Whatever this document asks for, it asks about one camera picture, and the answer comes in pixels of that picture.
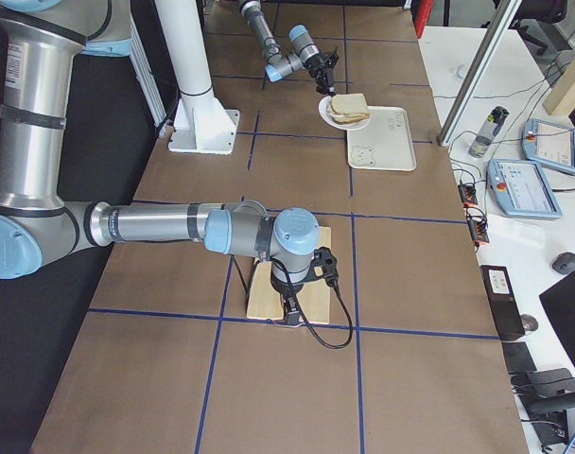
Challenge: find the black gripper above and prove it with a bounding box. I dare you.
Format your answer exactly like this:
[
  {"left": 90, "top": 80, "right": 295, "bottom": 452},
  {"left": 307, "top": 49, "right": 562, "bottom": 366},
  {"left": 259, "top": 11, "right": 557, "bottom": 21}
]
[
  {"left": 280, "top": 291, "right": 303, "bottom": 327},
  {"left": 310, "top": 54, "right": 336, "bottom": 96}
]

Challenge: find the white round plate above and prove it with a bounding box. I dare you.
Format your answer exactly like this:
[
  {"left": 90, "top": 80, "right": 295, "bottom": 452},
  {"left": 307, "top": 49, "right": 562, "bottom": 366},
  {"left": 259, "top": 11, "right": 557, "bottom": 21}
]
[{"left": 318, "top": 96, "right": 371, "bottom": 131}]

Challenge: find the white bread slice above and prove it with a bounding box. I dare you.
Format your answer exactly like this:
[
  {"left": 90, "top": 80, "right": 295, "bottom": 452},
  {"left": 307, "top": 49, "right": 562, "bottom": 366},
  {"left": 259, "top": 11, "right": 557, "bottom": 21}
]
[{"left": 329, "top": 93, "right": 369, "bottom": 116}]

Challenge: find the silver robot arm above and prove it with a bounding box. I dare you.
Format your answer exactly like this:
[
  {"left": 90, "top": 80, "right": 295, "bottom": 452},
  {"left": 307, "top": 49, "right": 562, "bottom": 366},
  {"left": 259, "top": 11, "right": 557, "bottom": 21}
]
[
  {"left": 0, "top": 55, "right": 323, "bottom": 337},
  {"left": 238, "top": 0, "right": 339, "bottom": 96}
]

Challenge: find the brown bread slice on plate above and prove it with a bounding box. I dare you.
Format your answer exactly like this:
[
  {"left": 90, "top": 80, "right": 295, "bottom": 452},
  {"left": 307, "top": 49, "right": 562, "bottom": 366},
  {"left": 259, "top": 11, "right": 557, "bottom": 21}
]
[{"left": 328, "top": 108, "right": 370, "bottom": 124}]

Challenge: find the wooden cutting board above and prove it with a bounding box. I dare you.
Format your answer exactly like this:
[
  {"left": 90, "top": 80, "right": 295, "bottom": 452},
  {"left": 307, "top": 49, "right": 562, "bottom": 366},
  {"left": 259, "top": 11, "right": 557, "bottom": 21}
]
[{"left": 246, "top": 225, "right": 333, "bottom": 325}]

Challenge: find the cream bear tray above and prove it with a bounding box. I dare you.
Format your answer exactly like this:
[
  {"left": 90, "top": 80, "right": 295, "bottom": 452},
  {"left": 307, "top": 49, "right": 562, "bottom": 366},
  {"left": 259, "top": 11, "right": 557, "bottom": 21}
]
[{"left": 347, "top": 106, "right": 417, "bottom": 171}]

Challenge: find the white mounting column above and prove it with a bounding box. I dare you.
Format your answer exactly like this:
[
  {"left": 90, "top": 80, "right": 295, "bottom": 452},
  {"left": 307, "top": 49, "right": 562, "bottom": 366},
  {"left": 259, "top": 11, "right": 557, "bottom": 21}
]
[{"left": 155, "top": 0, "right": 240, "bottom": 155}]

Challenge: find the clear water bottle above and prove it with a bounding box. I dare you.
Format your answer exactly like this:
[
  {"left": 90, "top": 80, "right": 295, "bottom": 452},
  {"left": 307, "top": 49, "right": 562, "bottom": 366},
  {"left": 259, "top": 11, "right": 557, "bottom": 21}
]
[{"left": 468, "top": 106, "right": 510, "bottom": 158}]

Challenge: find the orange black connector block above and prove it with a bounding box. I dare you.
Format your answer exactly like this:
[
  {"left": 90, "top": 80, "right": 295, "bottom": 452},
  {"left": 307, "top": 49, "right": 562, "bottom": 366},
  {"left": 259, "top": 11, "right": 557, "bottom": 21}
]
[{"left": 458, "top": 182, "right": 490, "bottom": 248}]

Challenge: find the black box on desk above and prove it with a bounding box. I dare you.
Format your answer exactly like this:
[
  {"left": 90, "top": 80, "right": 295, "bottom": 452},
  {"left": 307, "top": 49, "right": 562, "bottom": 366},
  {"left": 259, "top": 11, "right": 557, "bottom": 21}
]
[{"left": 479, "top": 265, "right": 525, "bottom": 341}]

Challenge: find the near teach pendant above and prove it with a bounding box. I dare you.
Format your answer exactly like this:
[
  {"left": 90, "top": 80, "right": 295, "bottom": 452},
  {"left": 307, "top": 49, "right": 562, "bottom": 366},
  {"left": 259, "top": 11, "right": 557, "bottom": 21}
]
[{"left": 486, "top": 159, "right": 563, "bottom": 219}]

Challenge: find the teach pendant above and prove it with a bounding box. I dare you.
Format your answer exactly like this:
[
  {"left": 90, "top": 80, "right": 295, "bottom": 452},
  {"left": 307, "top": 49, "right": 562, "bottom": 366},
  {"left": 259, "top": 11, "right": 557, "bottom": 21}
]
[
  {"left": 486, "top": 159, "right": 563, "bottom": 219},
  {"left": 521, "top": 118, "right": 575, "bottom": 174}
]

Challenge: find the far teach pendant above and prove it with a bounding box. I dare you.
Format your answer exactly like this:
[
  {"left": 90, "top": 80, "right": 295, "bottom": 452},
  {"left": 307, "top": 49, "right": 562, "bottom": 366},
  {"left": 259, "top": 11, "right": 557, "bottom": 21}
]
[{"left": 521, "top": 118, "right": 575, "bottom": 174}]

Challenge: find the black computer mouse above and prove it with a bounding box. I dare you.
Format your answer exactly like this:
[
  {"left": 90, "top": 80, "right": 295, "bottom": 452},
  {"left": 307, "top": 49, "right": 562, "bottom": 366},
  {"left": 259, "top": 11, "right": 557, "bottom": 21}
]
[{"left": 551, "top": 252, "right": 575, "bottom": 275}]

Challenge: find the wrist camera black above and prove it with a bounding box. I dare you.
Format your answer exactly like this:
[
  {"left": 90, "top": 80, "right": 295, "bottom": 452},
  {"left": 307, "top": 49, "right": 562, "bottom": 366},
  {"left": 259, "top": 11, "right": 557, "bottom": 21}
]
[
  {"left": 325, "top": 47, "right": 340, "bottom": 69},
  {"left": 308, "top": 246, "right": 340, "bottom": 288}
]

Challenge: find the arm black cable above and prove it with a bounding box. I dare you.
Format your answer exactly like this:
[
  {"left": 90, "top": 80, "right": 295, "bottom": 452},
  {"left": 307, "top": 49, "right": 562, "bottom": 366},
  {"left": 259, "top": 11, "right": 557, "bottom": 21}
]
[{"left": 239, "top": 264, "right": 355, "bottom": 350}]

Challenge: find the aluminium frame post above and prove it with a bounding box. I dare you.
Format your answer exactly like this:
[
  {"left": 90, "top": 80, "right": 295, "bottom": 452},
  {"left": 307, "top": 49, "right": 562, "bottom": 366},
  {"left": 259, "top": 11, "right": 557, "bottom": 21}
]
[{"left": 437, "top": 0, "right": 522, "bottom": 147}]

